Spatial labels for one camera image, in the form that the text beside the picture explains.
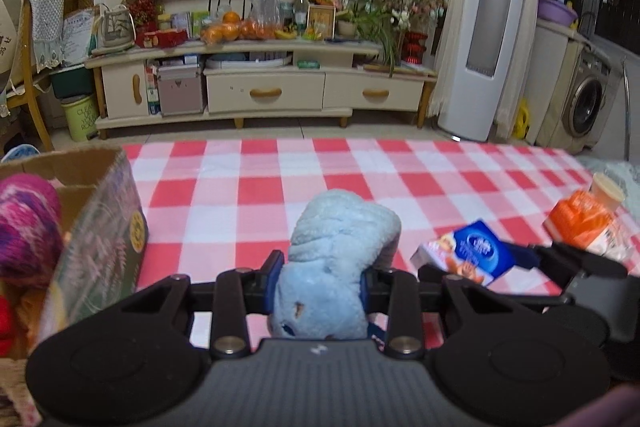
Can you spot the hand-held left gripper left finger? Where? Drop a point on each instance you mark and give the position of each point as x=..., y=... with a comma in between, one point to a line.
x=274, y=279

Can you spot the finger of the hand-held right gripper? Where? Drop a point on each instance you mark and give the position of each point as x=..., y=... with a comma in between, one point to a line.
x=526, y=257
x=432, y=273

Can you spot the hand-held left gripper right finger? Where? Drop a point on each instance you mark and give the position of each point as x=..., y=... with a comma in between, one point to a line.
x=367, y=288

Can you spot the blue snack packet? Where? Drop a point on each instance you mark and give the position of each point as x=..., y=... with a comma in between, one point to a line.
x=475, y=247

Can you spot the light blue plush toy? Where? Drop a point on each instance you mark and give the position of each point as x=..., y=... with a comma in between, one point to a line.
x=330, y=247

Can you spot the cardboard box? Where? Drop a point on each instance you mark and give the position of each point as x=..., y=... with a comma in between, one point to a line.
x=100, y=257

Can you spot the purple knitted hat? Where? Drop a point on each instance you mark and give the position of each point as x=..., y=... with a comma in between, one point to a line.
x=25, y=227

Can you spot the orange tissue pack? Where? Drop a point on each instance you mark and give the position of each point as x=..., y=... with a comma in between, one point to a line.
x=575, y=217

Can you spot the paper cup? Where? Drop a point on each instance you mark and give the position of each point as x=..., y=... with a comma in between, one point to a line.
x=607, y=192

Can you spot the red checkered tablecloth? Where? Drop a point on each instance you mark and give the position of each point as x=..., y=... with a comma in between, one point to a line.
x=300, y=177

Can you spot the pale fluffy cloth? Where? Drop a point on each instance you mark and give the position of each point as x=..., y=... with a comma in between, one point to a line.
x=625, y=174

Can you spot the yellow detergent jug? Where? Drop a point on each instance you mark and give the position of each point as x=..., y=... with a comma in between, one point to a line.
x=522, y=122

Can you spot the washing machine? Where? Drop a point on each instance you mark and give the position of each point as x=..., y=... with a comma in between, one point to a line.
x=585, y=102

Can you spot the white tower air conditioner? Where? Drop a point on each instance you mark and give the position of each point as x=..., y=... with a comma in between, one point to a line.
x=507, y=82

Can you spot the cream television cabinet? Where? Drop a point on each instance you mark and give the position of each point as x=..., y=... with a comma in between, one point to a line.
x=265, y=92

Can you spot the grey storage box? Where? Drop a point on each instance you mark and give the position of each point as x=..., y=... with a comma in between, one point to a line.
x=181, y=92

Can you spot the small green box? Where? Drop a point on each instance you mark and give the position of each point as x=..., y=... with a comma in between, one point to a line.
x=308, y=64

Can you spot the red vase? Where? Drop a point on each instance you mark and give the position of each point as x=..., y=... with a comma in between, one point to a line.
x=415, y=49

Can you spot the bunch of bananas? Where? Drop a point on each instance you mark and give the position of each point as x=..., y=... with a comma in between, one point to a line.
x=285, y=34

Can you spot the purple plastic basin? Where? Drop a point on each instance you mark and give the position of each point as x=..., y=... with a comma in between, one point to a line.
x=556, y=12

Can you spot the light green bucket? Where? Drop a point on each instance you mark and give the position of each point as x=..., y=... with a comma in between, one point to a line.
x=81, y=119

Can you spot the pile of oranges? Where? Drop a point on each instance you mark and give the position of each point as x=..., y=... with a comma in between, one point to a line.
x=225, y=31

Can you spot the potted spider plant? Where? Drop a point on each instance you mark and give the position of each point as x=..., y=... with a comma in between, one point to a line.
x=347, y=28

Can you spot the glass jar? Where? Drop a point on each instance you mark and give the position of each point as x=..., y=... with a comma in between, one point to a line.
x=287, y=17

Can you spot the red gift box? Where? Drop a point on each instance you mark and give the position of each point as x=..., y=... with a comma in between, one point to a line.
x=160, y=39

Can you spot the clear bottle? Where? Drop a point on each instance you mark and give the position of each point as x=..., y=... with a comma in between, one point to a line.
x=300, y=14

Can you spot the green product boxes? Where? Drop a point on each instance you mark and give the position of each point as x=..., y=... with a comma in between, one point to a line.
x=190, y=24

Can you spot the artificial flower bouquet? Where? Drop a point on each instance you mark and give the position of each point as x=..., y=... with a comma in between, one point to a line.
x=400, y=2

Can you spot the white radiator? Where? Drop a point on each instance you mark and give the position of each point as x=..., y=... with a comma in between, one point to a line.
x=225, y=7

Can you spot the dark green bin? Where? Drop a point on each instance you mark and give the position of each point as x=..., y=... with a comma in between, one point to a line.
x=72, y=82

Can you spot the blue shoe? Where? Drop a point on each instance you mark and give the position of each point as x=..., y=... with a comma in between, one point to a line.
x=20, y=153

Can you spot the wooden chair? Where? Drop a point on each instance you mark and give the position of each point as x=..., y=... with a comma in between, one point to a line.
x=35, y=107

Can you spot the white printed bag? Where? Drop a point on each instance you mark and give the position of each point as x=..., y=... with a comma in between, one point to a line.
x=115, y=29

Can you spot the red berry plant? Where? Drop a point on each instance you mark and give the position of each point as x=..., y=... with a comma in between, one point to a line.
x=141, y=4

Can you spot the white certificate sheet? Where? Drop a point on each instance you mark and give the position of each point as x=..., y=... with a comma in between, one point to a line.
x=77, y=34

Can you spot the white lace cloth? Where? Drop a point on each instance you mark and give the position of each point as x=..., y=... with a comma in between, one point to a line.
x=45, y=27

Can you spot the cream cartoon print cloth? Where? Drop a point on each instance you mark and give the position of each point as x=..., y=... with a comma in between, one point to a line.
x=9, y=47

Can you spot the wooden photo frame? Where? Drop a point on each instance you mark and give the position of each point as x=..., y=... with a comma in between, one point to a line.
x=320, y=23

